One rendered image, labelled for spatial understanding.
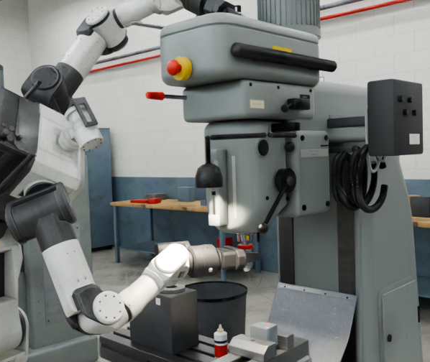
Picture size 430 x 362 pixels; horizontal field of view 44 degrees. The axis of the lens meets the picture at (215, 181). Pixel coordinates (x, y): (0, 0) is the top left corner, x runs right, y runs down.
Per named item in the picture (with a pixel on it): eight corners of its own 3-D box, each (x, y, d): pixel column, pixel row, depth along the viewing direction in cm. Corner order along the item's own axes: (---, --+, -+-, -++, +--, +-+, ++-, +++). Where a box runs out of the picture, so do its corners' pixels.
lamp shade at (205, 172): (190, 187, 138) (189, 164, 137) (203, 186, 144) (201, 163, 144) (216, 187, 135) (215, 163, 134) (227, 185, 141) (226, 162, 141)
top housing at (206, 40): (221, 74, 130) (219, 7, 129) (152, 85, 148) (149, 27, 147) (326, 86, 164) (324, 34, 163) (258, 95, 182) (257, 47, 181)
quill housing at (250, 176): (252, 238, 143) (249, 117, 142) (198, 231, 158) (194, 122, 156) (293, 228, 157) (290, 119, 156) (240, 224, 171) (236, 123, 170)
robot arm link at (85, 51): (109, 36, 180) (74, 87, 171) (85, 6, 171) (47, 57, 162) (133, 36, 173) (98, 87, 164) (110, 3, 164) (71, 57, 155)
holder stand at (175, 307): (172, 355, 171) (170, 293, 169) (129, 340, 186) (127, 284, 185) (199, 345, 179) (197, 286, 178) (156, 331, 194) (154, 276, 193)
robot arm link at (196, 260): (208, 265, 145) (170, 269, 140) (198, 286, 152) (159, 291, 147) (195, 231, 152) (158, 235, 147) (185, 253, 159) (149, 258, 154)
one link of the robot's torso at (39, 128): (-76, 225, 137) (-5, 149, 120) (-55, 132, 159) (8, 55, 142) (29, 258, 156) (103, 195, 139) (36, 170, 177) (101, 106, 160)
